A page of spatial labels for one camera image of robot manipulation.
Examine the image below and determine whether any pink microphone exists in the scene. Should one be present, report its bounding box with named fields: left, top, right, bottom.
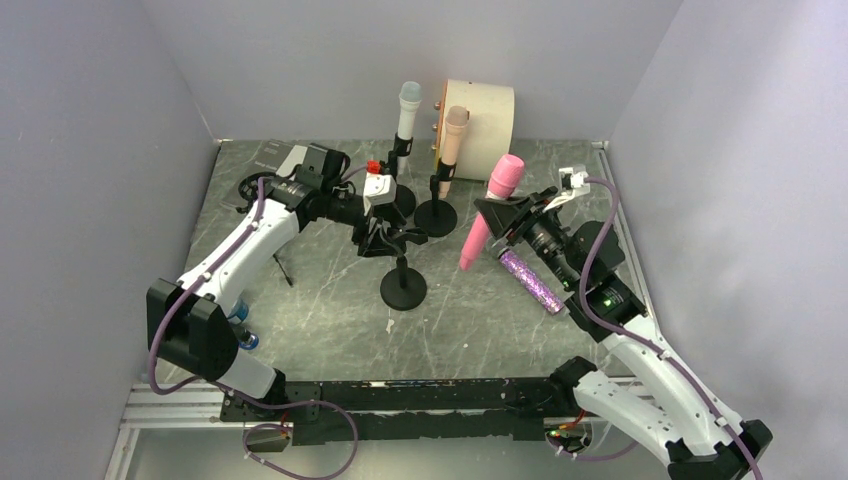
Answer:
left=459, top=154, right=525, bottom=271

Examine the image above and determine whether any black round-base mic stand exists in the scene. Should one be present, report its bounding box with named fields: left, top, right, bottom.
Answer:
left=414, top=161, right=458, bottom=237
left=380, top=134, right=417, bottom=217
left=380, top=227, right=429, bottom=312

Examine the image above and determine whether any white microphone silver grille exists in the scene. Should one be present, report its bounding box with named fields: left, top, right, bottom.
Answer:
left=393, top=81, right=422, bottom=174

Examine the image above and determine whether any black tripod shock-mount stand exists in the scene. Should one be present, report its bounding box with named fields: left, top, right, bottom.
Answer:
left=237, top=173, right=294, bottom=287

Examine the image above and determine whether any peach microphone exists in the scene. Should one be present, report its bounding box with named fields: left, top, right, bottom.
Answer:
left=437, top=105, right=469, bottom=199

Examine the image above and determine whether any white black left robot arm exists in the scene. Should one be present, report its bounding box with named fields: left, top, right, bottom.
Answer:
left=146, top=144, right=405, bottom=409

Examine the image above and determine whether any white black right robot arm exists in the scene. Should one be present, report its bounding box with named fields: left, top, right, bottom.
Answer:
left=474, top=188, right=773, bottom=479

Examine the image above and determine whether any purple glitter microphone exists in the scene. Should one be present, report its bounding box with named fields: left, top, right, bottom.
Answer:
left=497, top=249, right=565, bottom=315

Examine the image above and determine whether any cream cylindrical speaker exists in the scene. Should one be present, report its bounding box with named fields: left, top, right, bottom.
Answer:
left=432, top=79, right=515, bottom=181

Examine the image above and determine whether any grey white booklet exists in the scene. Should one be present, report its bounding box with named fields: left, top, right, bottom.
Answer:
left=221, top=139, right=308, bottom=210

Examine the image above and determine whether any blue box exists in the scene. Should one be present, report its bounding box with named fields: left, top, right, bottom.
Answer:
left=228, top=299, right=259, bottom=350

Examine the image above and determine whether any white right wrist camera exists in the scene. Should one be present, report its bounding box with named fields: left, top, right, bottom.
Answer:
left=543, top=164, right=591, bottom=212

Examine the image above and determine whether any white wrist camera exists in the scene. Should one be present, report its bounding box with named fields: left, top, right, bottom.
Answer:
left=543, top=164, right=591, bottom=212
left=362, top=160, right=397, bottom=214

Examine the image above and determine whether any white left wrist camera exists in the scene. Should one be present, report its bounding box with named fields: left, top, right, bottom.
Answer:
left=362, top=160, right=397, bottom=214

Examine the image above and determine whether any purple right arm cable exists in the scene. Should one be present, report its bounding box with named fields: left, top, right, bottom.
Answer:
left=546, top=175, right=766, bottom=480

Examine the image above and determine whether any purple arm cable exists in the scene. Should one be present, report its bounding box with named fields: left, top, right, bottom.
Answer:
left=546, top=175, right=766, bottom=480
left=146, top=165, right=372, bottom=480

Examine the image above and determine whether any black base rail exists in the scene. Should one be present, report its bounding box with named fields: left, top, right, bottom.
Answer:
left=220, top=377, right=580, bottom=446

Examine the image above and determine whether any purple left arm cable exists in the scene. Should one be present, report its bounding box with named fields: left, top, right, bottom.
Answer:
left=146, top=165, right=372, bottom=480

